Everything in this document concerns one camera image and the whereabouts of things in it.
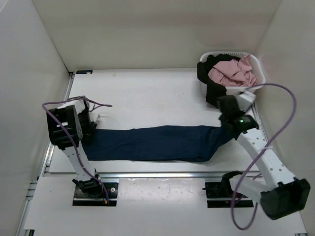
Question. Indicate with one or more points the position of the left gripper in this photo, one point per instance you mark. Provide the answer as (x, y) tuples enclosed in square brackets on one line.
[(88, 132)]

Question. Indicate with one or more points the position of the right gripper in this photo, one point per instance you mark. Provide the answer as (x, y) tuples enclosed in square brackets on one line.
[(241, 112)]

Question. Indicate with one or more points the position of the dark blue denim trousers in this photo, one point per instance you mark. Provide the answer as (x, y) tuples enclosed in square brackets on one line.
[(163, 143)]

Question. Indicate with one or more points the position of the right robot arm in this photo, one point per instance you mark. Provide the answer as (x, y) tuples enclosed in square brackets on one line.
[(282, 193)]

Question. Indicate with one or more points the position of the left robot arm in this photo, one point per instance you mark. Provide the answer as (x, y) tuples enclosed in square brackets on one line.
[(69, 124)]

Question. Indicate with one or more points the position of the black garment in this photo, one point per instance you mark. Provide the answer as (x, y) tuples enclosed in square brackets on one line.
[(213, 90)]

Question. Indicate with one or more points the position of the pink garment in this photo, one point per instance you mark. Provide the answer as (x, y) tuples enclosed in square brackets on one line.
[(233, 73)]

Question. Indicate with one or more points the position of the dark label sticker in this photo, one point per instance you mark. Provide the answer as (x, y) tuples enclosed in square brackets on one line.
[(84, 71)]

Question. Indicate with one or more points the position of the white laundry basket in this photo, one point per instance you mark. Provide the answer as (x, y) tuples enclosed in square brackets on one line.
[(254, 62)]

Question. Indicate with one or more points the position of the white foam cover board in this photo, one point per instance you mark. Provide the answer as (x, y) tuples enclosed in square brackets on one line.
[(145, 207)]

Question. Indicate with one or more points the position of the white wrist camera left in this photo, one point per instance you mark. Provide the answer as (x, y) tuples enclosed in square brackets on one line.
[(94, 117)]

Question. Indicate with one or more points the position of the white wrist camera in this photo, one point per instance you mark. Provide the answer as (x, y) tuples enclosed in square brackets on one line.
[(94, 117), (245, 100)]

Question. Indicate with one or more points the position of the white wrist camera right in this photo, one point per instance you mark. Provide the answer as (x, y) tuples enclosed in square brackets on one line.
[(245, 100)]

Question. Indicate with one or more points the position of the aluminium table frame rail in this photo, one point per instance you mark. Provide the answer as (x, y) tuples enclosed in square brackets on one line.
[(143, 98)]

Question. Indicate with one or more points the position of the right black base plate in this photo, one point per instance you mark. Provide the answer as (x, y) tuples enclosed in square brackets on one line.
[(217, 197)]

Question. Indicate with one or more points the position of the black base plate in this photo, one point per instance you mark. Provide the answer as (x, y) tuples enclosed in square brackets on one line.
[(112, 190), (217, 197)]

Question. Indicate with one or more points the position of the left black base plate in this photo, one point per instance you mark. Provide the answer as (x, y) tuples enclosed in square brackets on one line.
[(112, 190)]

